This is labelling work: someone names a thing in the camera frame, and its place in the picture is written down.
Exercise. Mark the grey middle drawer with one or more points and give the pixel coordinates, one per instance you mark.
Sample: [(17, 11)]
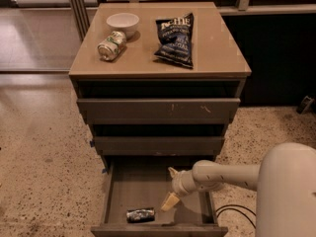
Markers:
[(158, 146)]

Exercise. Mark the dark object by wall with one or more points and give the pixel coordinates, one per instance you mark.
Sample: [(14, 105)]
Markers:
[(305, 104)]

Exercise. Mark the blue silver redbull can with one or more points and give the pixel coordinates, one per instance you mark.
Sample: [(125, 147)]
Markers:
[(140, 215)]

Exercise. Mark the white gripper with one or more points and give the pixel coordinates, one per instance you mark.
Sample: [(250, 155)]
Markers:
[(179, 184)]

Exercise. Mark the grey open bottom drawer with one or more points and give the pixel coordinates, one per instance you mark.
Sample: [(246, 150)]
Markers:
[(142, 182)]

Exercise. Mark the green white soda can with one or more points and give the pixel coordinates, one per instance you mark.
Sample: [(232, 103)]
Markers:
[(112, 46)]

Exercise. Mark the dark blue chips bag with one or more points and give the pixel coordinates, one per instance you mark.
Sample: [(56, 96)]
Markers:
[(175, 36)]

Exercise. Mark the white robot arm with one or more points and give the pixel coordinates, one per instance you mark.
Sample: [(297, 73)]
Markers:
[(285, 183)]

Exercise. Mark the grey drawer cabinet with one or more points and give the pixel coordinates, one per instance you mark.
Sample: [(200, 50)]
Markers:
[(219, 71)]

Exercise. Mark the grey top drawer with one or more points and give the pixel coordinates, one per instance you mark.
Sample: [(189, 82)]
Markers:
[(158, 111)]

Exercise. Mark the blue tape pieces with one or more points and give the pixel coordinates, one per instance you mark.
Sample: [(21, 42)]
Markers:
[(92, 143)]

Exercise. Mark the white ceramic bowl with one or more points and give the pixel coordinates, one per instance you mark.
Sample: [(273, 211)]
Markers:
[(124, 22)]

